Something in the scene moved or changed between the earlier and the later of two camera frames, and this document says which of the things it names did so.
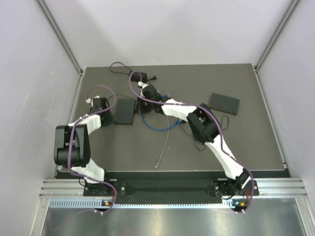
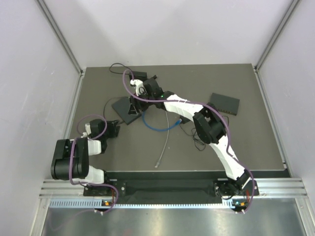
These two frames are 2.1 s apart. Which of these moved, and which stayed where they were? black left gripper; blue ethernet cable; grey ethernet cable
Moved: black left gripper
Stayed: blue ethernet cable; grey ethernet cable
